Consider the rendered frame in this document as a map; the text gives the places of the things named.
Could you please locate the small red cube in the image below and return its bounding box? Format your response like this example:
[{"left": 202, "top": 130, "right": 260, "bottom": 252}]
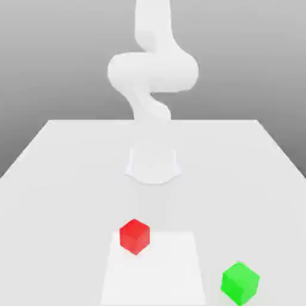
[{"left": 119, "top": 218, "right": 151, "bottom": 256}]

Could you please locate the small green cube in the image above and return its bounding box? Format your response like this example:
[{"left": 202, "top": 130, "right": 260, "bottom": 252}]
[{"left": 220, "top": 261, "right": 261, "bottom": 306}]

